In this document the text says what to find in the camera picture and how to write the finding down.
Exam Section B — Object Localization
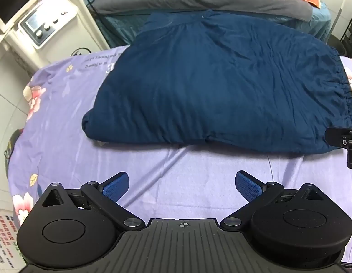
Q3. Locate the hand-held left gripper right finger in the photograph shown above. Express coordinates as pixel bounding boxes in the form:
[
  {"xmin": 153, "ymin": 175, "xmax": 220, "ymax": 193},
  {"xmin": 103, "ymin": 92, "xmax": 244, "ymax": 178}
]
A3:
[{"xmin": 220, "ymin": 171, "xmax": 322, "ymax": 231}]

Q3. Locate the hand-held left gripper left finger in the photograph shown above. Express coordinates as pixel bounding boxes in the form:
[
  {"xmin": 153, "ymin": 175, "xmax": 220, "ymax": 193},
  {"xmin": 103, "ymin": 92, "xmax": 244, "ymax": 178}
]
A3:
[{"xmin": 41, "ymin": 172, "xmax": 146, "ymax": 230}]

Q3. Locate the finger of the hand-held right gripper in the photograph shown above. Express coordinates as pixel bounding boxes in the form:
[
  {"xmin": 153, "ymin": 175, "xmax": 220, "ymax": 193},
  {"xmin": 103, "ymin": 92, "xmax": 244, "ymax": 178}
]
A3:
[{"xmin": 326, "ymin": 127, "xmax": 352, "ymax": 169}]

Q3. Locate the navy blue garment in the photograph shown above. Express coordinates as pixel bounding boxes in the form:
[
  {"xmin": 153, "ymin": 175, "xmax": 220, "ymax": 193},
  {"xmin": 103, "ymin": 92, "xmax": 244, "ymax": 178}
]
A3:
[{"xmin": 81, "ymin": 9, "xmax": 352, "ymax": 156}]

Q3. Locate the purple floral bed sheet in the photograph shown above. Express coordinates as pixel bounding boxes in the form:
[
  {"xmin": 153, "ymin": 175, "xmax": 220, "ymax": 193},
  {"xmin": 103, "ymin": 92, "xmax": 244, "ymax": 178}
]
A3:
[{"xmin": 5, "ymin": 44, "xmax": 352, "ymax": 234}]

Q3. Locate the printed leaflet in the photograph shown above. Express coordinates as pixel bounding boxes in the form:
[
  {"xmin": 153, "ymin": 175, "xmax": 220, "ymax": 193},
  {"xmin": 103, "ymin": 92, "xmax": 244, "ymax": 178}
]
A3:
[{"xmin": 0, "ymin": 207, "xmax": 26, "ymax": 265}]

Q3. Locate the white machine with knobs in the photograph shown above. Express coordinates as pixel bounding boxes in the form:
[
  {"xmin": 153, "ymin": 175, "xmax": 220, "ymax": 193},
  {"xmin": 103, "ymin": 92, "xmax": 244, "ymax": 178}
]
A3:
[{"xmin": 0, "ymin": 0, "xmax": 111, "ymax": 74}]

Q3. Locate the black wire rack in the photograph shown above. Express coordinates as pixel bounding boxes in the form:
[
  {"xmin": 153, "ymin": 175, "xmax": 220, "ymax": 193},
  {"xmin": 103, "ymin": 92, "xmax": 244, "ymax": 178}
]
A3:
[{"xmin": 339, "ymin": 0, "xmax": 352, "ymax": 61}]

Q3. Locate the black cable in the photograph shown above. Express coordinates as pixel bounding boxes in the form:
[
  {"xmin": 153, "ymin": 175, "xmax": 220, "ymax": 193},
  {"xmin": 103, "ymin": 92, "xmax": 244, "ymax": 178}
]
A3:
[{"xmin": 71, "ymin": 0, "xmax": 113, "ymax": 49}]

